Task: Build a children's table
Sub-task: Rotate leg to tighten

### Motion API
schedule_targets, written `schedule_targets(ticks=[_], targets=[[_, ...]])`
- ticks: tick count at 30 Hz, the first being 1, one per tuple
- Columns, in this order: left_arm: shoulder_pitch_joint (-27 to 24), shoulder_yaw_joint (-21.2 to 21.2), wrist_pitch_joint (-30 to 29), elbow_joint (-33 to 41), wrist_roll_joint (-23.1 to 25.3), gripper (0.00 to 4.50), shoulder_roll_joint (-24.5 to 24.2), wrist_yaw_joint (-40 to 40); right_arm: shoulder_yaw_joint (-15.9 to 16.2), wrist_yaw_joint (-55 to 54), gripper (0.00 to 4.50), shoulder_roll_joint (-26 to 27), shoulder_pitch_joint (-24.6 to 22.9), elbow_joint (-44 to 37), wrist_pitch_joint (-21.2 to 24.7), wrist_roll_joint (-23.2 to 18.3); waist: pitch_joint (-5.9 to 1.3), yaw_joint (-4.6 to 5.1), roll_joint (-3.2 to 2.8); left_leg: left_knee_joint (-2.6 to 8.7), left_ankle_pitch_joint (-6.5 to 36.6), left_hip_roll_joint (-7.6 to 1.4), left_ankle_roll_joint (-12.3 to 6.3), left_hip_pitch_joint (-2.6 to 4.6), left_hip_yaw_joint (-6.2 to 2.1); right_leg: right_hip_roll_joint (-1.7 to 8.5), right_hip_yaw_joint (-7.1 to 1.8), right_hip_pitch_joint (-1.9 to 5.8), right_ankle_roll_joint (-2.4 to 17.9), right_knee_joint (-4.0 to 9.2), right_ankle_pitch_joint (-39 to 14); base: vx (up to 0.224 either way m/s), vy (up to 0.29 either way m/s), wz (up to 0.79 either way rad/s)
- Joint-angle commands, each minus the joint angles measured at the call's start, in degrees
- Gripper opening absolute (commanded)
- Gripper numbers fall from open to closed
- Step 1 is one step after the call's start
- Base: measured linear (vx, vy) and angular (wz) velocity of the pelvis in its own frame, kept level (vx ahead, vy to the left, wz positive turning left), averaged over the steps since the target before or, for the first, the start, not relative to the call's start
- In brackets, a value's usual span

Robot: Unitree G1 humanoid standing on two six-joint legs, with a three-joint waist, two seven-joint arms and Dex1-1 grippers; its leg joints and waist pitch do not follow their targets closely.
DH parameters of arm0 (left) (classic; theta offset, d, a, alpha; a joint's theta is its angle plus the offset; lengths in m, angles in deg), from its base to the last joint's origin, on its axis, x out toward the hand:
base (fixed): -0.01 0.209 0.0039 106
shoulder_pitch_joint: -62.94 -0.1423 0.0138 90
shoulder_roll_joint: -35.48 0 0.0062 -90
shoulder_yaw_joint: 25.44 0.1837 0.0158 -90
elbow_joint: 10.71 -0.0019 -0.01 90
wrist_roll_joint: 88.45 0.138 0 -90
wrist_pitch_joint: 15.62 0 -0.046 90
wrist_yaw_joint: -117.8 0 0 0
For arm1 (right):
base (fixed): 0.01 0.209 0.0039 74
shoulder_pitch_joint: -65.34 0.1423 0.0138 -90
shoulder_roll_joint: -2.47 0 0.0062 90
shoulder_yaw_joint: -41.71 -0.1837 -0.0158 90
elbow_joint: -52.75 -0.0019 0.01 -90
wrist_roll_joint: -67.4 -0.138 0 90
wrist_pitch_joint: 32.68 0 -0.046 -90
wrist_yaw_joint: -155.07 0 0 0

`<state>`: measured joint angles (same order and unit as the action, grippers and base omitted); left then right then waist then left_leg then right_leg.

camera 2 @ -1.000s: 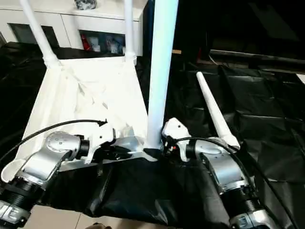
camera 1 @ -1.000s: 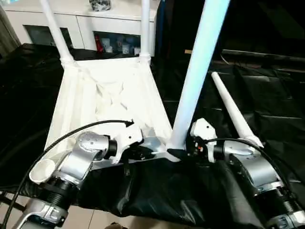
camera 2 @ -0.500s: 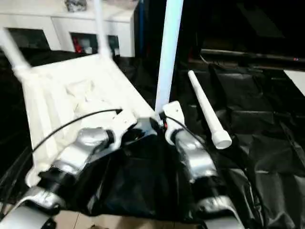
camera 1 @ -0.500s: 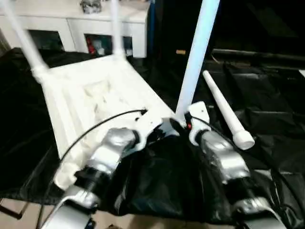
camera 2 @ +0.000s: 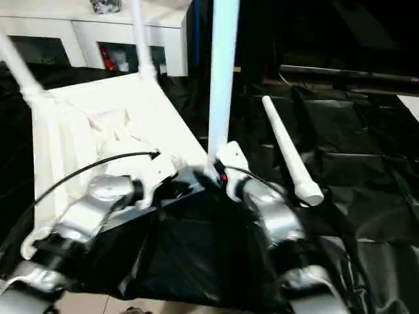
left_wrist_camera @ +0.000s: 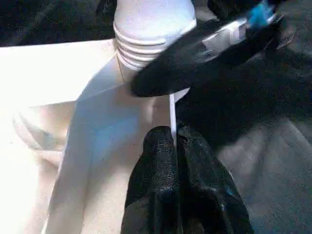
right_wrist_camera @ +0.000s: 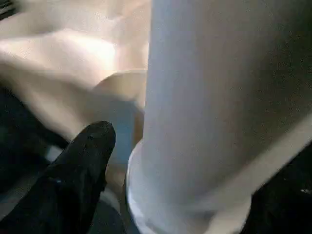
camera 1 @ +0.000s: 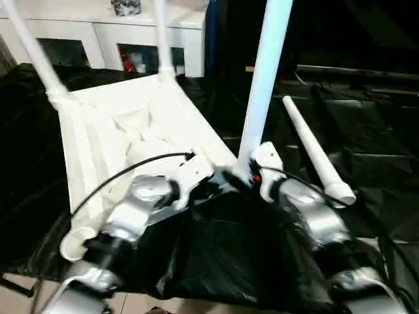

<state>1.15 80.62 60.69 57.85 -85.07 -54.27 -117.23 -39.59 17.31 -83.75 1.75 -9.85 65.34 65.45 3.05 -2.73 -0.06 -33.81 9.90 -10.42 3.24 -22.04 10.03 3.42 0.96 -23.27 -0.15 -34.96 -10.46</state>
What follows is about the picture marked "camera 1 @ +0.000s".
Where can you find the blue vertical post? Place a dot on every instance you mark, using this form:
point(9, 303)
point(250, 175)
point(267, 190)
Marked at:
point(211, 32)

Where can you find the black plastic mat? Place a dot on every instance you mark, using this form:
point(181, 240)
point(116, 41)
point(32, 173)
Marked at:
point(229, 245)

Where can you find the white glass-door cabinet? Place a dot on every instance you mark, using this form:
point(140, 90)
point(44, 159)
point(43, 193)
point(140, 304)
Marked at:
point(98, 29)

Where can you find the black folding table frame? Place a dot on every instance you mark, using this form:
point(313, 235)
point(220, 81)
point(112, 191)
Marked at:
point(16, 286)

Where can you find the small beige label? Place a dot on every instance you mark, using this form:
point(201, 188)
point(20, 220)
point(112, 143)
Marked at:
point(249, 69)

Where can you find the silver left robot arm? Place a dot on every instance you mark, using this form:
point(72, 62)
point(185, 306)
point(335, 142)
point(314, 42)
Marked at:
point(144, 193)

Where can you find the grey curtain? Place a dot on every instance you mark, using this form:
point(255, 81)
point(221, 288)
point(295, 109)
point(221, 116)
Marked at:
point(5, 55)

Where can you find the grey object on cabinet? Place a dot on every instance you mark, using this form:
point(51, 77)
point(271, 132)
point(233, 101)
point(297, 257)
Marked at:
point(126, 7)

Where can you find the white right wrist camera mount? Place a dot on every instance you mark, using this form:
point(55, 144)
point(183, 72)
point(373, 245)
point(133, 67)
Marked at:
point(268, 153)

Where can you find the white plastic table leg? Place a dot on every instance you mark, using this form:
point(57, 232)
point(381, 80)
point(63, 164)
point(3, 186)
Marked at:
point(39, 59)
point(163, 42)
point(311, 144)
point(265, 81)

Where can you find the white plastic table top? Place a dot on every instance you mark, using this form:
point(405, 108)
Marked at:
point(98, 108)

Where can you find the red carton behind glass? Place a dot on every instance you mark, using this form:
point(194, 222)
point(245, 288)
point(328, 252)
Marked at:
point(126, 63)

